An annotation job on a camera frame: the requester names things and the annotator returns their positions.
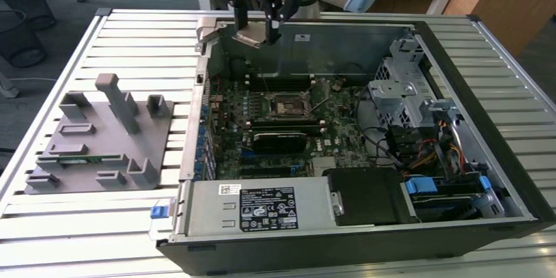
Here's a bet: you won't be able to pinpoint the green RAM stick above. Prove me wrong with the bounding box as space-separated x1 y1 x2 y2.
53 154 118 165

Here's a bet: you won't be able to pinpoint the coloured power wires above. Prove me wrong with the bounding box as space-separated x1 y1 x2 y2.
402 139 464 174

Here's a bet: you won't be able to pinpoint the CPU socket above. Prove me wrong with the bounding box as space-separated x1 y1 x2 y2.
268 90 314 120

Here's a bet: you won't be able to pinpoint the black plastic shroud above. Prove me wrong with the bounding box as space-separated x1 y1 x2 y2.
325 167 417 227

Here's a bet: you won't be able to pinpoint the silver chipset heatsink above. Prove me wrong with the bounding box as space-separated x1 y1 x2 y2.
310 156 337 172

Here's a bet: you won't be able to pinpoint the silver disk bay cage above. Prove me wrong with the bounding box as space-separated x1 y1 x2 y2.
366 38 440 129

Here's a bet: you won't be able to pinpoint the black mesh bin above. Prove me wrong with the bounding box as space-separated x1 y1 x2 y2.
0 0 57 68

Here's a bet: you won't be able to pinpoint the wooden cabinet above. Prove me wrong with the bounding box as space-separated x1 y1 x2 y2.
442 0 556 57

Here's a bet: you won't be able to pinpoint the black PC case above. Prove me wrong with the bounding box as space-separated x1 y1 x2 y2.
154 14 556 277

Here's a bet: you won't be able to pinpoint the black graphics card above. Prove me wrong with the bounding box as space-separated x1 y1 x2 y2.
250 131 308 156

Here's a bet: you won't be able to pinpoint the silver CPU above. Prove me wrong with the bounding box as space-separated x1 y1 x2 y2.
232 23 268 49

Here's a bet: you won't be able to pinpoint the black RAM slot bank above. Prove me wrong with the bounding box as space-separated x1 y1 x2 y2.
242 118 325 136
242 74 317 90

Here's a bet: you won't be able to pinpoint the blue disk carrier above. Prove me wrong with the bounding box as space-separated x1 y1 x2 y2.
402 176 437 199

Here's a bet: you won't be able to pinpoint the silver power supply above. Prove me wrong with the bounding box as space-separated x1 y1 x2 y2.
170 176 344 236

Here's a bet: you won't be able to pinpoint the white furniture foot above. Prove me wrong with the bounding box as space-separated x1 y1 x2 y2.
0 71 21 99

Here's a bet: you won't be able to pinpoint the green motherboard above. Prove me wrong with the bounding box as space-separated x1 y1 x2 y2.
206 74 374 181

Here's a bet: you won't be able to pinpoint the metal socket cover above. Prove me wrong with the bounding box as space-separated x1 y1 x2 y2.
302 76 330 113

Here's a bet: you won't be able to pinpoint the black expansion slot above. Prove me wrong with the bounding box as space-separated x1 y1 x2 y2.
238 167 292 176

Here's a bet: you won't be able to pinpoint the grey parts rack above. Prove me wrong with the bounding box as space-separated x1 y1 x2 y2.
24 72 176 195

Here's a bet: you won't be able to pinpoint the black disk drive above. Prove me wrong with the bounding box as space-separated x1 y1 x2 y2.
410 193 482 222

